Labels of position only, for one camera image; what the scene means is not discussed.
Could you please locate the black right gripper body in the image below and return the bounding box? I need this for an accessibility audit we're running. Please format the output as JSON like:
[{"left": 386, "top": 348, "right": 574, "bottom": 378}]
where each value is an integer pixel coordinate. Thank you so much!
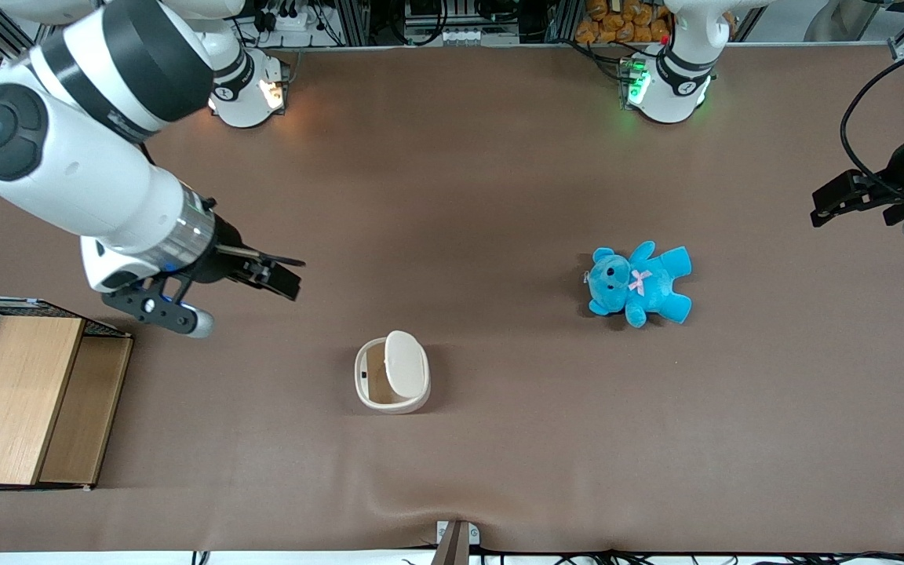
[{"left": 184, "top": 213, "right": 253, "bottom": 286}]

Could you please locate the white trash can lid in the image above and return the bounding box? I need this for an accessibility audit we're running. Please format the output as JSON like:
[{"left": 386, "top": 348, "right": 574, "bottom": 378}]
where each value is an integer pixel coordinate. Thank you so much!
[{"left": 384, "top": 330, "right": 430, "bottom": 397}]

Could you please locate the white trash can body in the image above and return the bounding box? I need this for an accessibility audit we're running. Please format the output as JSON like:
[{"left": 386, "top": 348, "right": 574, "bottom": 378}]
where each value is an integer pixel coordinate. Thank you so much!
[{"left": 355, "top": 337, "right": 432, "bottom": 415}]

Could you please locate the dark wooden shelf board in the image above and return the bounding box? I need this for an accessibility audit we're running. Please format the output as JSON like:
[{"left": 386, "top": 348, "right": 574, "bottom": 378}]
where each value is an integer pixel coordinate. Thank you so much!
[{"left": 38, "top": 336, "right": 133, "bottom": 485}]

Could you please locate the blue teddy bear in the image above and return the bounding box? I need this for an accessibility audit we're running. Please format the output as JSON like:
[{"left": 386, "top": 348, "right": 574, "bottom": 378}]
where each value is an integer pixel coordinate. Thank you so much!
[{"left": 584, "top": 241, "right": 693, "bottom": 329}]

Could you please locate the brown table cover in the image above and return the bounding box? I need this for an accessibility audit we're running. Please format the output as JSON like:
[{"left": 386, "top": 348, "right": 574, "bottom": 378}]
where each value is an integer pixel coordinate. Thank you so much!
[{"left": 0, "top": 43, "right": 904, "bottom": 554}]

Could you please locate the white power strip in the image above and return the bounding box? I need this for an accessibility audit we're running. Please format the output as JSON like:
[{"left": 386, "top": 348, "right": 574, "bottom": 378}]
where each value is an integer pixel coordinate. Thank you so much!
[{"left": 260, "top": 6, "right": 319, "bottom": 32}]

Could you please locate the light wooden shelf board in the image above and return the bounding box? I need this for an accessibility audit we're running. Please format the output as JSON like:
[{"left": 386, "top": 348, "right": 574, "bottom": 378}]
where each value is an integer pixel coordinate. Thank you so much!
[{"left": 0, "top": 316, "right": 86, "bottom": 486}]

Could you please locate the orange plush toy pile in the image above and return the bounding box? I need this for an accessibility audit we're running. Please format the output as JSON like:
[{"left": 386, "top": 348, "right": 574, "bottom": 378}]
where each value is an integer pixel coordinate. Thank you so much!
[{"left": 575, "top": 0, "right": 673, "bottom": 44}]

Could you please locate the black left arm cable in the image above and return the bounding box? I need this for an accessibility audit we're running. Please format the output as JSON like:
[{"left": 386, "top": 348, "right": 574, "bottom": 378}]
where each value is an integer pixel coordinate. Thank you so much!
[{"left": 840, "top": 39, "right": 904, "bottom": 197}]

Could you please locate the wooden shelf with wire basket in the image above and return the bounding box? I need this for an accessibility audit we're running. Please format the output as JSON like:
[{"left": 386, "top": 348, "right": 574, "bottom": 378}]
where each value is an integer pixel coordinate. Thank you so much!
[{"left": 0, "top": 296, "right": 133, "bottom": 493}]

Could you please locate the camera mount post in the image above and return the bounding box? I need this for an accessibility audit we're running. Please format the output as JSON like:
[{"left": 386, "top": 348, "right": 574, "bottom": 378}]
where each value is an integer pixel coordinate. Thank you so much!
[{"left": 432, "top": 519, "right": 480, "bottom": 565}]

